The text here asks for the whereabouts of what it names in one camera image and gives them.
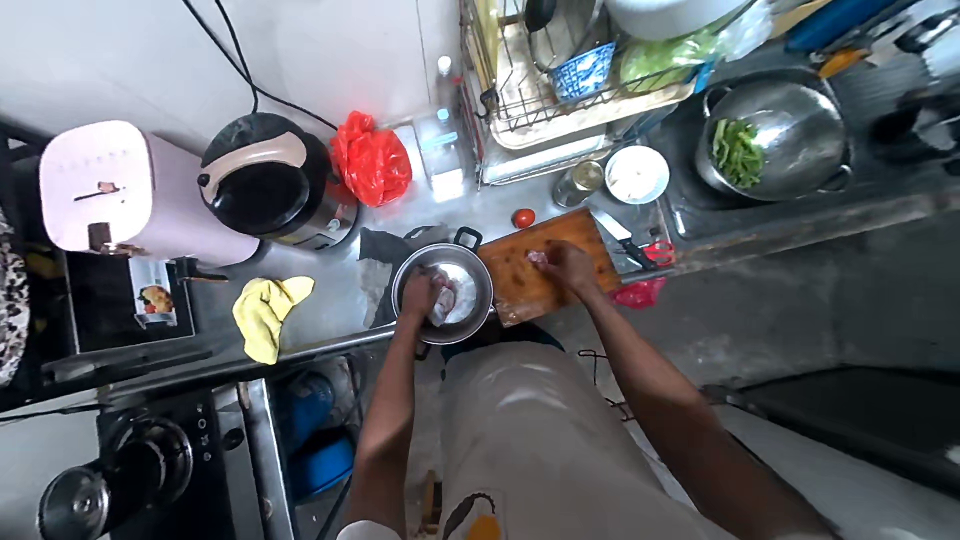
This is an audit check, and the clear plastic bottle, blue cap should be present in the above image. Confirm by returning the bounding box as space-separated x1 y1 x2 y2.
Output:
414 108 468 204

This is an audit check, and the wooden cutting board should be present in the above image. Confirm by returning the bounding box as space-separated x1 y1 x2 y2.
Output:
477 207 623 329

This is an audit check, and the glass jar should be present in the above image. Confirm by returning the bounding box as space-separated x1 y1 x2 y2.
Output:
552 160 605 209

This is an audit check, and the pile of green leafy vegetables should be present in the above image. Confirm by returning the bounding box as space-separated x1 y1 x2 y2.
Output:
711 118 766 189

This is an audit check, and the black induction cooker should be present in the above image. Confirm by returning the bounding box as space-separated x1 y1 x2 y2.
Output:
65 251 228 354

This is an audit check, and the black cable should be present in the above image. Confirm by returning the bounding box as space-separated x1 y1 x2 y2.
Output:
182 0 339 132

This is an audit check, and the person's left hand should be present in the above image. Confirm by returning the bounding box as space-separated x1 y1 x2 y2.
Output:
401 265 445 325

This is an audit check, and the pink plastic bag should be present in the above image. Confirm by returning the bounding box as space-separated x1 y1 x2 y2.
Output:
611 276 667 311

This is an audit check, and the steel pot with black handles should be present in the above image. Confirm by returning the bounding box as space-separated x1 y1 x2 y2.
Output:
390 226 495 363

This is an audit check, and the person's left forearm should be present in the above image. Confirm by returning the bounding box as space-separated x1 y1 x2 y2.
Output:
346 315 424 540

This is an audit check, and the black rice cooker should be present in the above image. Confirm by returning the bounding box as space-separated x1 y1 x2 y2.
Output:
197 112 361 252

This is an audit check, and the clear plastic bottle, white cap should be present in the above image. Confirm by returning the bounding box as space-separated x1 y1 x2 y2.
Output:
435 55 463 112

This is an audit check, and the person's right hand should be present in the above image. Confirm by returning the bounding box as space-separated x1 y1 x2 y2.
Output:
537 240 601 303

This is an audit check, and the knife with black handle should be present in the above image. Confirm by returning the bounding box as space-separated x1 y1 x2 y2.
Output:
590 208 656 272

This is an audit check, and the black gas stove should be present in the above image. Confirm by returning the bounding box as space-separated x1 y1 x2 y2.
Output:
97 386 295 540

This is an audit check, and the large raw meat piece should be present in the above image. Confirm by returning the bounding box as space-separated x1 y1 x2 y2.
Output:
429 271 457 327

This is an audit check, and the metal dish rack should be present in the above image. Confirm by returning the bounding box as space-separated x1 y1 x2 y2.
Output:
459 0 702 189

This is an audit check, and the black ladle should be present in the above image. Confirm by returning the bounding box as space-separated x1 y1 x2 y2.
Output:
524 0 558 33

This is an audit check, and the large steel wok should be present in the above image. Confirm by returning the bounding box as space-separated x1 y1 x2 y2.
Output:
695 73 855 203

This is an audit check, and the blue and white patterned bowl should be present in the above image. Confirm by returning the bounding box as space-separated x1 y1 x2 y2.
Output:
549 42 617 103

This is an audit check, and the yellow cloth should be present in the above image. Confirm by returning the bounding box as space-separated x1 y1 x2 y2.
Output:
232 276 316 366

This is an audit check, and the green vegetable in plastic bag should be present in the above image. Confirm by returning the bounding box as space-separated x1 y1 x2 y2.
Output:
619 28 723 94

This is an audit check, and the person's right forearm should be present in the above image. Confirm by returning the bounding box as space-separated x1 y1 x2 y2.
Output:
582 286 843 540

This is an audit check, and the cream tray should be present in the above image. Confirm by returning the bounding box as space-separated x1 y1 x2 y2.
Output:
490 81 697 151

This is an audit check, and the blue plastic basin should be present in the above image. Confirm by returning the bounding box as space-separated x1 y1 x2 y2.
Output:
288 429 357 501

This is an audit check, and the blue plastic bucket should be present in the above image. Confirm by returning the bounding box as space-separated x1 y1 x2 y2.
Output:
274 370 336 453

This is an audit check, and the large white container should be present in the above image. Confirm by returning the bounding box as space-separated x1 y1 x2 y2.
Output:
604 0 753 42

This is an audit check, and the black and white spotted cloth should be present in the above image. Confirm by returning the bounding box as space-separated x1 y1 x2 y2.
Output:
0 206 32 389

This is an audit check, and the person's body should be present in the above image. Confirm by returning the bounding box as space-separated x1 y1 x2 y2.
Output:
438 342 721 540

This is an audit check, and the red plastic bag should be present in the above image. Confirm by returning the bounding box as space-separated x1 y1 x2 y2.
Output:
330 111 414 209

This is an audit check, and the steel sink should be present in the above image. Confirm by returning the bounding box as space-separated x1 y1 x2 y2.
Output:
646 45 960 245

